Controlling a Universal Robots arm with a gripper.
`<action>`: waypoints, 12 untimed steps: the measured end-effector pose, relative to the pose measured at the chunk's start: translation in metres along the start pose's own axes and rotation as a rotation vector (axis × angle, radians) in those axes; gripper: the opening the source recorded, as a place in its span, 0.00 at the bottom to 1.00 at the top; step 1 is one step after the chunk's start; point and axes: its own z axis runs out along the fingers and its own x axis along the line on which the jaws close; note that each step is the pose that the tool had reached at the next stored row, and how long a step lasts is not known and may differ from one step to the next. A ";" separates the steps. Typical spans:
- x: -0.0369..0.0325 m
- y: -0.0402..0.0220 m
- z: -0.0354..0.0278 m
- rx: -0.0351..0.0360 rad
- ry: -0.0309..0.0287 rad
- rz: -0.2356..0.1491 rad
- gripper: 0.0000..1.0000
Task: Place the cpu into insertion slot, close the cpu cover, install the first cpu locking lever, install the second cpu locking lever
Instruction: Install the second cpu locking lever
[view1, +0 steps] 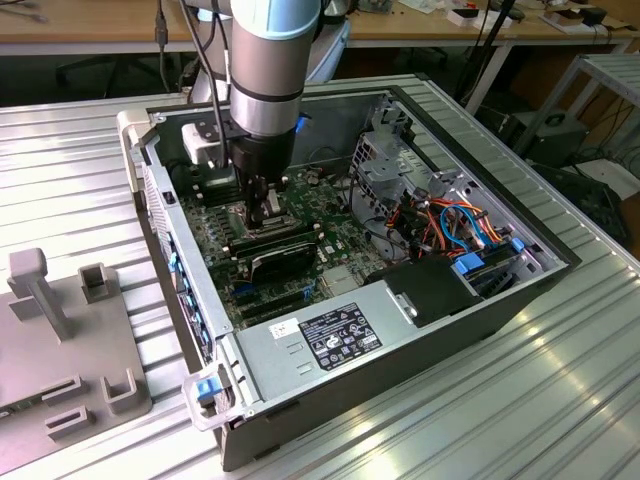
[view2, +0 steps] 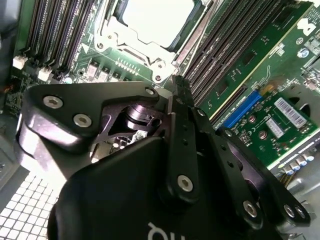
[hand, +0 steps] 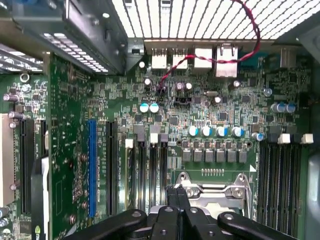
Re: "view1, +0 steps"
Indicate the grey metal shelf frame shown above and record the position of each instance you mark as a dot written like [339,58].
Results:
[607,67]

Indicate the blue card retention clip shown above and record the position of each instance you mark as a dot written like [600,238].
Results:
[189,300]
[172,261]

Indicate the black office chair base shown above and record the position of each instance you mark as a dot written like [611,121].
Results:
[100,67]

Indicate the green RAM stick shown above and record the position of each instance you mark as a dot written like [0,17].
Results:
[20,405]

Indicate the metal CPU locking lever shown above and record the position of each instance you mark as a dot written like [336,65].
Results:
[285,229]

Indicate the green motherboard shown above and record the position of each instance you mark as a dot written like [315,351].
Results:
[330,220]

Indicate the grey open PC case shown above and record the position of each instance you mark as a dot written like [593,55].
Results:
[375,400]

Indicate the brown cardboard box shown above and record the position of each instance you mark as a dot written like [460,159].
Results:
[562,20]

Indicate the CPU socket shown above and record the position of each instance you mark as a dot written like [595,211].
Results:
[238,216]

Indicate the black plastic drive cover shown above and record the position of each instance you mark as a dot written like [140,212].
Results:
[430,290]

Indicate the black graphics card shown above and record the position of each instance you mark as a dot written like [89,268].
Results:
[285,265]

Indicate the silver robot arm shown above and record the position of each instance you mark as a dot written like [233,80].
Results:
[265,75]

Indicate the round coin battery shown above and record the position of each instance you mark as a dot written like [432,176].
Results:
[313,176]

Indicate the grey parts rack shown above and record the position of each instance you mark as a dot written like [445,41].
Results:
[30,350]

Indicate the black RAM slot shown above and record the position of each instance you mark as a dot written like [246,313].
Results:
[241,254]
[290,230]
[290,235]
[245,248]
[210,178]
[220,192]
[212,182]
[215,187]

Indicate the silver chipset heat sink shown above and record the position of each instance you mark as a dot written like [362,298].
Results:
[342,280]

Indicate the blue disk carrier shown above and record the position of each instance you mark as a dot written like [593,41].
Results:
[472,264]

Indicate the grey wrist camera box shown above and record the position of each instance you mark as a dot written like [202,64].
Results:
[197,145]

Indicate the black equipment box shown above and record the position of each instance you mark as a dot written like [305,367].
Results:
[550,140]

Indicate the black expansion slot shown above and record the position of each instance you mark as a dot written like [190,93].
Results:
[275,314]
[272,300]

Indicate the silver disk bay cage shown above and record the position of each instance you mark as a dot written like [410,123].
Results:
[385,170]

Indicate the white cardboard box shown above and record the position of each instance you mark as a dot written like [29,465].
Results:
[457,19]

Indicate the wooden desk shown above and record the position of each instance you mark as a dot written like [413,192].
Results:
[550,37]
[75,25]

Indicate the silver power supply with label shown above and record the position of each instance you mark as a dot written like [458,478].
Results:
[280,360]

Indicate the blue case latch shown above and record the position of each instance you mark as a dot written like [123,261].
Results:
[206,390]

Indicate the small blue plastic clip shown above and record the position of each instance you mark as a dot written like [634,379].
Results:
[517,245]

